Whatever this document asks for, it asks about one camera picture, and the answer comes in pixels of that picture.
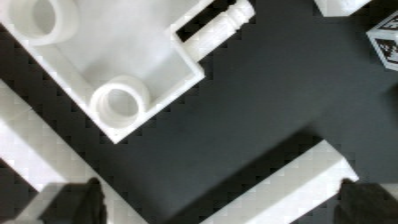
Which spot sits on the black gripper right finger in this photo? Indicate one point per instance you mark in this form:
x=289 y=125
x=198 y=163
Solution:
x=367 y=203

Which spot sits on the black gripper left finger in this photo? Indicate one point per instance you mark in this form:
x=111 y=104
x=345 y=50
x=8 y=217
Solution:
x=82 y=203

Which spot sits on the white chair seat part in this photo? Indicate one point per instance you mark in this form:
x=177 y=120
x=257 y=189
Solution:
x=118 y=59

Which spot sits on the white U-shaped fence frame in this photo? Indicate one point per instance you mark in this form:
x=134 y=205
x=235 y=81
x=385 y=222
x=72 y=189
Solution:
x=273 y=204

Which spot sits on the white chair leg with tag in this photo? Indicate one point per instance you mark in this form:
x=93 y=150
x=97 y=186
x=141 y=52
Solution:
x=383 y=35
x=340 y=8

